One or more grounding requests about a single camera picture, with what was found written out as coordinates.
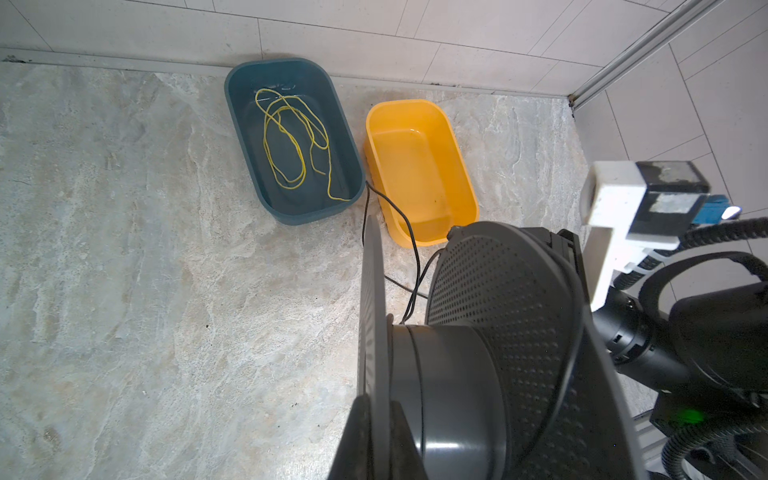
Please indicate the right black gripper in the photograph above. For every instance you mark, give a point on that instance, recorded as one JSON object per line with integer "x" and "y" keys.
{"x": 566, "y": 245}

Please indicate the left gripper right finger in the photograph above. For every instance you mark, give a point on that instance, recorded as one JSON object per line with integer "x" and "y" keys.
{"x": 405, "y": 461}

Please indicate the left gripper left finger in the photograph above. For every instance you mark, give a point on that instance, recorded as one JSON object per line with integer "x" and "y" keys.
{"x": 354, "y": 458}

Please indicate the dark grey cable spool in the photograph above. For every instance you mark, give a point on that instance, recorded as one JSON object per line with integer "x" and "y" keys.
{"x": 506, "y": 377}

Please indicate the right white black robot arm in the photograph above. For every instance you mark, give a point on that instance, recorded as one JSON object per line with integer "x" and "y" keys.
{"x": 706, "y": 357}

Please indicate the yellow plastic bin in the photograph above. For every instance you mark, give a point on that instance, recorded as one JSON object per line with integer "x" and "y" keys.
{"x": 414, "y": 159}

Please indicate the teal plastic bin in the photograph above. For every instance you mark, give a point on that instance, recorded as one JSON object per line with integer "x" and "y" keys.
{"x": 295, "y": 139}

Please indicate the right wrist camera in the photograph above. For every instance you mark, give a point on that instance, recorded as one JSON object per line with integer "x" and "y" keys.
{"x": 636, "y": 210}

